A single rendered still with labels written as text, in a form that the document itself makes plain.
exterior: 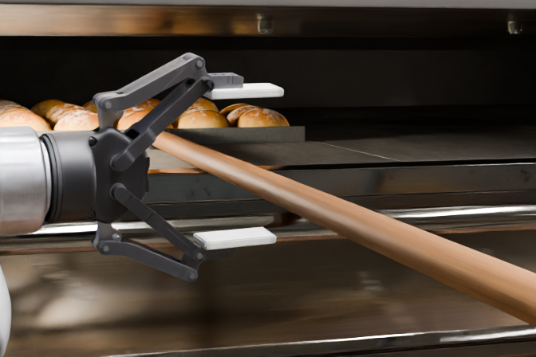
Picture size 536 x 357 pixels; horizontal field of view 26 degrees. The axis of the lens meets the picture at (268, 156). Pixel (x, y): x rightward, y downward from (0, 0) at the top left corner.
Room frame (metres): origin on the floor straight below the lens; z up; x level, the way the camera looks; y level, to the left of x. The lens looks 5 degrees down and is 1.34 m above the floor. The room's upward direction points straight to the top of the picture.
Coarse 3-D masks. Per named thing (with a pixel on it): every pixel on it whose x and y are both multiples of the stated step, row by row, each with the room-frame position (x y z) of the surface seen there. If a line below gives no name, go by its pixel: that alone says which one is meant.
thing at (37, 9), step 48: (0, 0) 1.30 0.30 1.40; (48, 0) 1.32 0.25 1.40; (96, 0) 1.33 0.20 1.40; (144, 0) 1.35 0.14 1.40; (192, 0) 1.36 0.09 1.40; (240, 0) 1.38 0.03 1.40; (288, 0) 1.40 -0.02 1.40; (336, 0) 1.41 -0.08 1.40; (384, 0) 1.43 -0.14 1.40; (432, 0) 1.45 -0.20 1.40; (480, 0) 1.47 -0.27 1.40; (528, 0) 1.49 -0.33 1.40
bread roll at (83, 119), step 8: (80, 112) 1.94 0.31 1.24; (88, 112) 1.95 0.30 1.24; (64, 120) 1.93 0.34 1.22; (72, 120) 1.93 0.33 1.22; (80, 120) 1.93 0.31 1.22; (88, 120) 1.93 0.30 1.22; (96, 120) 1.94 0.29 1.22; (56, 128) 1.94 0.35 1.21; (64, 128) 1.93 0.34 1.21; (72, 128) 1.92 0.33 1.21; (80, 128) 1.92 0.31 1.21; (88, 128) 1.93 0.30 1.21
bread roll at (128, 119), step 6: (132, 114) 1.97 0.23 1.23; (138, 114) 1.97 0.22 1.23; (144, 114) 1.97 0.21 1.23; (120, 120) 1.97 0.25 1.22; (126, 120) 1.96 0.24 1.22; (132, 120) 1.96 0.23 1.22; (138, 120) 1.96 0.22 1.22; (120, 126) 1.96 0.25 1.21; (126, 126) 1.96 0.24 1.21; (168, 126) 1.98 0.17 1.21
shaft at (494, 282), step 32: (192, 160) 1.56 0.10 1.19; (224, 160) 1.41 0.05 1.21; (256, 192) 1.25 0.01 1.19; (288, 192) 1.14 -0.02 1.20; (320, 192) 1.08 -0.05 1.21; (320, 224) 1.05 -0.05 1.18; (352, 224) 0.96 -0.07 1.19; (384, 224) 0.91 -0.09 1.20; (416, 256) 0.83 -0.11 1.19; (448, 256) 0.79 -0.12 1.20; (480, 256) 0.76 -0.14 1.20; (480, 288) 0.73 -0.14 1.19; (512, 288) 0.70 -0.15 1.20
